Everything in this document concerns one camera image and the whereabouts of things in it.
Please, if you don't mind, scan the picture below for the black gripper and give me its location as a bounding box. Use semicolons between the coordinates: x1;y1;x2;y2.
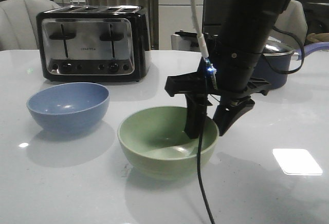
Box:
164;54;270;139

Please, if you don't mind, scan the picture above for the green bowl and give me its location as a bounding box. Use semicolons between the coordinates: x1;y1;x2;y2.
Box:
117;106;220;179

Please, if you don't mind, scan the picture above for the blue bowl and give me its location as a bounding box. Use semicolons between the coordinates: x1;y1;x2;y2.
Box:
26;82;110;134

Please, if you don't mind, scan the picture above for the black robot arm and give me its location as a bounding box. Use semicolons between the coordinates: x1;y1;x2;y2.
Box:
165;0;291;139

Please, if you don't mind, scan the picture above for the clear plastic container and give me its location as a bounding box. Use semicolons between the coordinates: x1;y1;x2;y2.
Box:
171;30;208;52

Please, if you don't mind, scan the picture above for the dark blue saucepan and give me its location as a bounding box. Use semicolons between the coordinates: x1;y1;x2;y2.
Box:
250;51;329;90

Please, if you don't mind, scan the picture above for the glass pot lid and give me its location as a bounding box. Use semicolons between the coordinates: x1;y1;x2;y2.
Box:
262;38;294;56

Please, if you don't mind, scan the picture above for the white refrigerator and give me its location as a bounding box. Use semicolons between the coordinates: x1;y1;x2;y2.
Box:
158;0;194;50

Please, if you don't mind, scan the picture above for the dark kitchen counter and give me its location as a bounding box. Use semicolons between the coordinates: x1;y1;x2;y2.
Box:
202;0;328;34

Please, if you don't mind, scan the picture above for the beige armchair right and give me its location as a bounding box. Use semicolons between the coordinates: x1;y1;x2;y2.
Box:
269;0;307;49

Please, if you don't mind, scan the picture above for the beige armchair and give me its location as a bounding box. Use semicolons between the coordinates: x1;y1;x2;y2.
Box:
1;0;60;51
269;0;307;49

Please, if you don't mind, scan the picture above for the black chrome four-slot toaster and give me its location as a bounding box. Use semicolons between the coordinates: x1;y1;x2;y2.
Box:
36;5;151;82

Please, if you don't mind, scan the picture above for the beige armchair left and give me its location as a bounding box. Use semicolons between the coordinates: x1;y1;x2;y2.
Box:
1;0;60;51

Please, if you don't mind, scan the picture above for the black cable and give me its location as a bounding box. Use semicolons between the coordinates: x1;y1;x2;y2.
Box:
196;80;216;224

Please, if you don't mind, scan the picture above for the white cable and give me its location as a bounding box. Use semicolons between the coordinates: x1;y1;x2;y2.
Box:
189;0;210;60

